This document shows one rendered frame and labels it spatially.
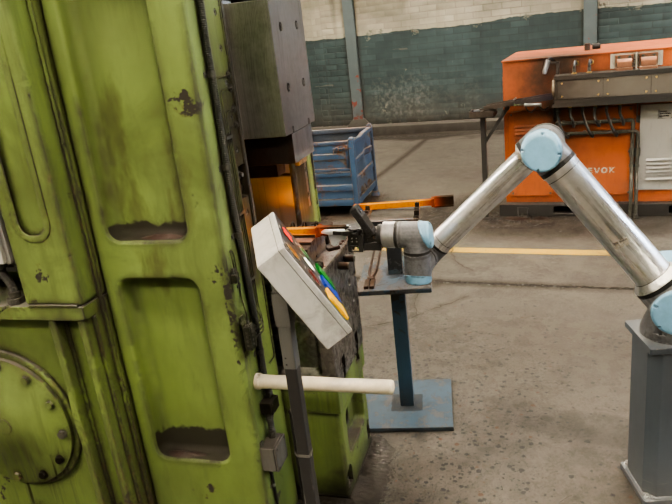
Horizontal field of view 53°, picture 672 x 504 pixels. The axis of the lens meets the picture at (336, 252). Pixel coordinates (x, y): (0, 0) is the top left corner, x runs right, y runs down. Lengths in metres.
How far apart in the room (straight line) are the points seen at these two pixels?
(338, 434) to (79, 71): 1.48
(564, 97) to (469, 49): 4.46
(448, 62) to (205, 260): 8.09
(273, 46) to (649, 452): 1.81
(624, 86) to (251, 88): 3.74
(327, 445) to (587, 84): 3.68
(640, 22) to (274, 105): 7.83
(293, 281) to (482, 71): 8.33
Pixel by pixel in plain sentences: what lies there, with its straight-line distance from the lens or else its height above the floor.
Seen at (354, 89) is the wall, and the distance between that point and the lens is 10.25.
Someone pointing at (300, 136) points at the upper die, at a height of 1.34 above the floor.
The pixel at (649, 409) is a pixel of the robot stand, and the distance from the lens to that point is 2.50.
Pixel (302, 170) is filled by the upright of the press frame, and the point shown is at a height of 1.15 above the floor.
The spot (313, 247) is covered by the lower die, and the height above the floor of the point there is 0.96.
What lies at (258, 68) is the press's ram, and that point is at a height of 1.57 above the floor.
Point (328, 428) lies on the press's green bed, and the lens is 2.50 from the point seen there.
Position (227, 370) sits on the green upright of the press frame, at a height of 0.70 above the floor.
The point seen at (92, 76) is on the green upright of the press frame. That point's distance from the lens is 2.13.
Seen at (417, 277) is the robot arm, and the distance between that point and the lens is 2.26.
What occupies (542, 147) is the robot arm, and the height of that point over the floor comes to 1.27.
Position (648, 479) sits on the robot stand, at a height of 0.09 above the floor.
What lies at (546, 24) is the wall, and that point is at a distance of 9.62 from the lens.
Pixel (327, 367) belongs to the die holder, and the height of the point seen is 0.56.
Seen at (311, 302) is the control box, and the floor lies 1.05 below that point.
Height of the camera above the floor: 1.68
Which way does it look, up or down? 19 degrees down
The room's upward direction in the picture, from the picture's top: 7 degrees counter-clockwise
